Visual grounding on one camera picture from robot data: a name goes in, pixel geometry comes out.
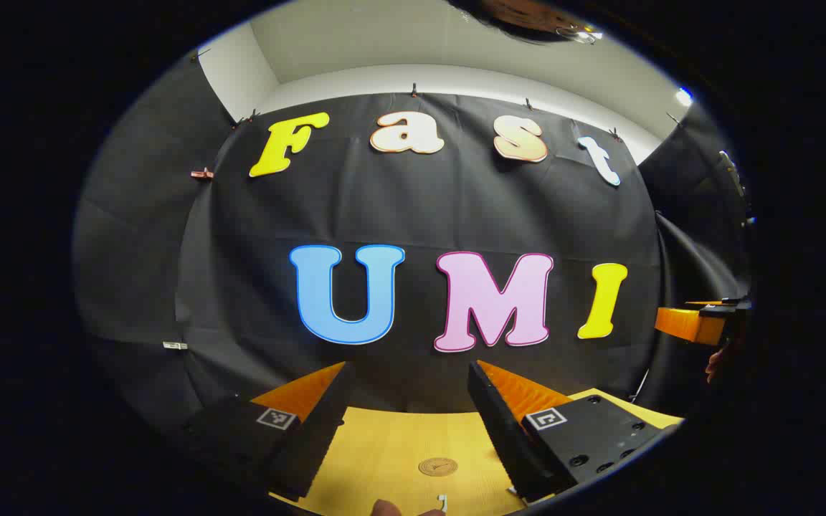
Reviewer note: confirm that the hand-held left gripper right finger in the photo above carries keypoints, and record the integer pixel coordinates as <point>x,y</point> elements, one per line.
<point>506,437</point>

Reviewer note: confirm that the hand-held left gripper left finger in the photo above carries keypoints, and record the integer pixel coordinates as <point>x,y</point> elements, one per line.
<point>316,441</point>

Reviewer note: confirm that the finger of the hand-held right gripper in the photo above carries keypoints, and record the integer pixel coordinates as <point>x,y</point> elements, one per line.
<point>689,324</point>

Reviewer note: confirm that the round brown coaster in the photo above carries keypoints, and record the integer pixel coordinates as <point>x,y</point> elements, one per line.
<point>437,466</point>

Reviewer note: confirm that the wooden desktop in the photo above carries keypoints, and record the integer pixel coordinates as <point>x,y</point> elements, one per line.
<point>399,444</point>

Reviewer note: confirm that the white cloth clip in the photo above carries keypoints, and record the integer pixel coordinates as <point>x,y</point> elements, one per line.
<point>175,345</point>

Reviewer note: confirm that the black backdrop cloth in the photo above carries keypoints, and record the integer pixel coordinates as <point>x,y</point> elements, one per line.
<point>420,208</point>

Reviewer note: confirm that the pink cloth clip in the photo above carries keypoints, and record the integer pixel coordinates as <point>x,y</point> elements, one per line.
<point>202,173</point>

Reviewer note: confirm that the person's head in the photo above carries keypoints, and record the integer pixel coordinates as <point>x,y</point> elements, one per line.
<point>520,18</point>

